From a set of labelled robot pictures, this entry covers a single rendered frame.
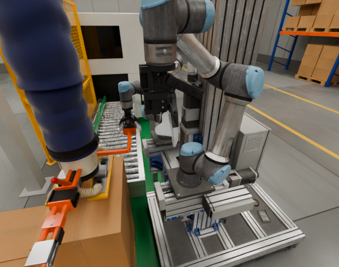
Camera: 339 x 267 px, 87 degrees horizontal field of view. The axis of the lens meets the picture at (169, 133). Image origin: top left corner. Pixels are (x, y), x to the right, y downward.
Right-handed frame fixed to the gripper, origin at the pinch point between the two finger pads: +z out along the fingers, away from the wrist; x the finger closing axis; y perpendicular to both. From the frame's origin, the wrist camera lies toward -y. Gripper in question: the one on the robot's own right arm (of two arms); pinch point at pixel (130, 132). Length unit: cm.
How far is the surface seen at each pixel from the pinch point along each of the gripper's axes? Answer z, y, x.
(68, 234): 21, 55, -31
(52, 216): -4, 64, -28
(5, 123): 19, -73, -125
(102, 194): 8.4, 45.3, -14.9
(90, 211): 21, 44, -23
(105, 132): 61, -112, -40
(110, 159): 8.3, 17.4, -13.4
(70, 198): -4, 57, -23
